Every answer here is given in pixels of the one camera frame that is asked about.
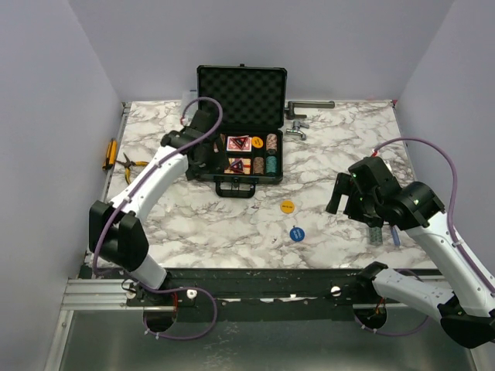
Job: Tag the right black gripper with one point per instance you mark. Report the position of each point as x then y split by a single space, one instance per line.
342 185

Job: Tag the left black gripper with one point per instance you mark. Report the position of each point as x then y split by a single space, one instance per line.
217 160

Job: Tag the black red triangle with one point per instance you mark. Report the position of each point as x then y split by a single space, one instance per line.
236 166

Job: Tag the brown red chip stack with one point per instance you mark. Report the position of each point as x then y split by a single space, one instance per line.
258 166

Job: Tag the blue round button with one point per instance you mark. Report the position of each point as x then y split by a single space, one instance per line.
297 234

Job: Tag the yellow round button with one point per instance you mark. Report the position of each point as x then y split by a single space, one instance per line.
287 206

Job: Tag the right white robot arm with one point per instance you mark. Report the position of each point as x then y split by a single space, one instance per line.
465 311

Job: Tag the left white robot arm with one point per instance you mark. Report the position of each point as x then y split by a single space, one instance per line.
116 231

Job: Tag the black poker set case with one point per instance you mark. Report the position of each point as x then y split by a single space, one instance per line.
253 101

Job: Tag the red playing card deck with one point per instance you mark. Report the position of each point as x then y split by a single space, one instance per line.
230 145

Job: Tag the orange playing card deck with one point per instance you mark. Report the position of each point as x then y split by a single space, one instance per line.
247 166

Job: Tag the black red triangle button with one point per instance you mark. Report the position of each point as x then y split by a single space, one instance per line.
242 143

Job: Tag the grey green chip stack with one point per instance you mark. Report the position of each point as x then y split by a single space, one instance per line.
375 237

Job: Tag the yellow big blind button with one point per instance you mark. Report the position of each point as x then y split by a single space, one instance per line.
257 142

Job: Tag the blue pen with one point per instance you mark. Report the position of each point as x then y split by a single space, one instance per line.
395 236

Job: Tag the clear plastic organizer box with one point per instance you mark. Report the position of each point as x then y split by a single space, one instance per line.
187 110

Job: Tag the silver metal tap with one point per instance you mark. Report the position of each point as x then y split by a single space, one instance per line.
297 129

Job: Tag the orange black utility knife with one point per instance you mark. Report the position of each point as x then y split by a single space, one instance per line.
110 155

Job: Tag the yellow handled pliers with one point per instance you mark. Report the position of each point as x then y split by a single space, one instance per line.
128 164

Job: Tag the grey metal door handle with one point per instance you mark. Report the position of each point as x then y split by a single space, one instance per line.
290 113

